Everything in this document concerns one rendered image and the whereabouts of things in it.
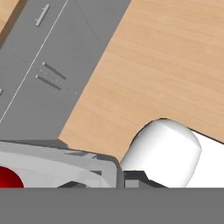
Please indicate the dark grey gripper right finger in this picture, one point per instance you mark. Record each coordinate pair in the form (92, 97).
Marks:
(134, 176)

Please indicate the white rounded object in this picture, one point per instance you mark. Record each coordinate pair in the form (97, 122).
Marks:
(166, 151)

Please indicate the red tomato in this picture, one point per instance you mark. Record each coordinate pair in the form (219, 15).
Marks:
(10, 178)

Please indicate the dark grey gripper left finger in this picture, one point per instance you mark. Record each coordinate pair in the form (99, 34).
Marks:
(71, 185)

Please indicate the white flat object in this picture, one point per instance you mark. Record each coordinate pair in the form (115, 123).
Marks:
(211, 163)

